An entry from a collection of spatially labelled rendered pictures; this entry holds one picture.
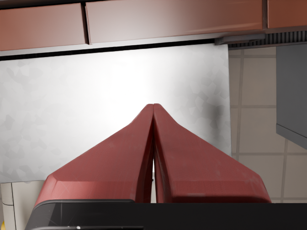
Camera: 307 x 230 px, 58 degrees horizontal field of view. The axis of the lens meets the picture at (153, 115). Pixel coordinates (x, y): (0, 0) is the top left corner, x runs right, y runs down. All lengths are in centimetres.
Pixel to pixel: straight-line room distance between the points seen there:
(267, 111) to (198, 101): 79
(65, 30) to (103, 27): 4
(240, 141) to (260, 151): 9
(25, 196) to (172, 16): 84
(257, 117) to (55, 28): 100
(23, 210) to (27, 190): 7
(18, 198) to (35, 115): 58
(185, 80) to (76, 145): 20
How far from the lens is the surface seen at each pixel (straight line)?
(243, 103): 118
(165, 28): 29
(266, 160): 127
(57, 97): 47
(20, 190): 102
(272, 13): 32
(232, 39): 35
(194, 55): 44
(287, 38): 63
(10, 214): 108
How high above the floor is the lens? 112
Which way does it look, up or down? 80 degrees down
